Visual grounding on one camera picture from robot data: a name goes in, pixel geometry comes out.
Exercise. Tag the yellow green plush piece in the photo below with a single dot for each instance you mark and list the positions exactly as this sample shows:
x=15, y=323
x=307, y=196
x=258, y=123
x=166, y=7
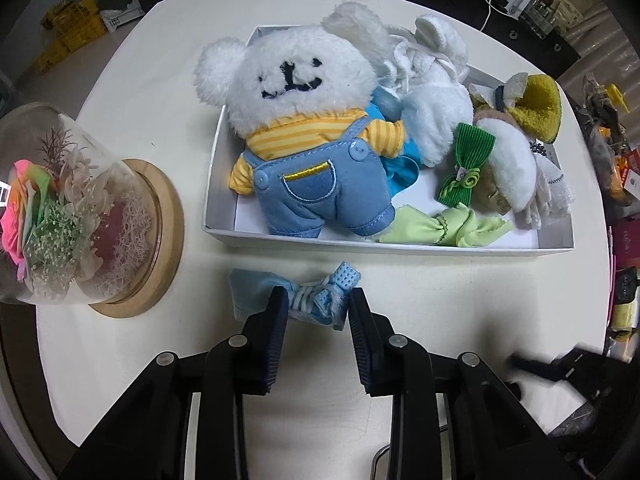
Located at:
x=533, y=101

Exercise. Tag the light blue face mask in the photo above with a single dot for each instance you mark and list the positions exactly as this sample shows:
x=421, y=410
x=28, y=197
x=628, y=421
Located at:
x=320, y=303

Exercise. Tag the beige curtain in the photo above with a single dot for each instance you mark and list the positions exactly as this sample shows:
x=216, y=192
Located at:
x=605, y=51

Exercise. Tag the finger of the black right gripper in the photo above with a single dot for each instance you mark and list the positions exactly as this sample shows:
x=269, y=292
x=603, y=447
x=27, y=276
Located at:
x=553, y=371

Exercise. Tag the clutter pile at right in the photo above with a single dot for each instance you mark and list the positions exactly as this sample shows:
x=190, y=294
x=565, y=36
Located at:
x=607, y=146

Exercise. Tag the white plush bear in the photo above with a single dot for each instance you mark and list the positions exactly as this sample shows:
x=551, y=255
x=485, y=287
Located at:
x=298, y=98

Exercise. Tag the brown plush toy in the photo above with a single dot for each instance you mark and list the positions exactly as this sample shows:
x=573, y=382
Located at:
x=508, y=179

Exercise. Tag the bright blue cloth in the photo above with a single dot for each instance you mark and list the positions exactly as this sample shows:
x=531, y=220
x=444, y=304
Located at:
x=403, y=170

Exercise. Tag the white grey socks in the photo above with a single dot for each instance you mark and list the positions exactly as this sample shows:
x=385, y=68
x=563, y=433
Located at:
x=552, y=198

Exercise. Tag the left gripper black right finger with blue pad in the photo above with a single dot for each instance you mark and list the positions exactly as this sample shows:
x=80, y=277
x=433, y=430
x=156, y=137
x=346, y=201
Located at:
x=376, y=360

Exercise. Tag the green ribbon bow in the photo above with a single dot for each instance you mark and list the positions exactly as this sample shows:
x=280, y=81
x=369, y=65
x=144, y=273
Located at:
x=472, y=148

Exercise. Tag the glass dome with flowers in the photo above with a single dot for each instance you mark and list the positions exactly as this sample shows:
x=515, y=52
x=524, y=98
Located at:
x=80, y=225

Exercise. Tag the light green cloth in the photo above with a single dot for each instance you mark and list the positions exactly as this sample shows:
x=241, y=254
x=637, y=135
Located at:
x=453, y=227

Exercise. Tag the yellow crates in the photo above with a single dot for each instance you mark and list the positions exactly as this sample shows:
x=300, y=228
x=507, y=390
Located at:
x=70, y=25

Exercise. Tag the white fluffy plush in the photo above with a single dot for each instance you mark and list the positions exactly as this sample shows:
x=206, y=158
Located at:
x=423, y=87

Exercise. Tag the white shallow box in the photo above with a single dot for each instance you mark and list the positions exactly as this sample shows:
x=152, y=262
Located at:
x=238, y=221

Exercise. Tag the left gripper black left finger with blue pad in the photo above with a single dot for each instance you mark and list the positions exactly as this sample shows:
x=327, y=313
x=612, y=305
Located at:
x=260, y=356

